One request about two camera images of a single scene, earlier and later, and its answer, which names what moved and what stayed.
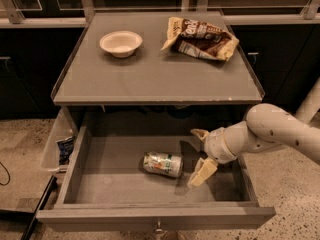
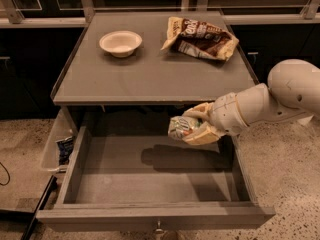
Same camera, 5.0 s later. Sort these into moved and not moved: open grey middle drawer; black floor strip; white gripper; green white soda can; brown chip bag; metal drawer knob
Moved: white gripper; green white soda can
Not moved: black floor strip; open grey middle drawer; metal drawer knob; brown chip bag
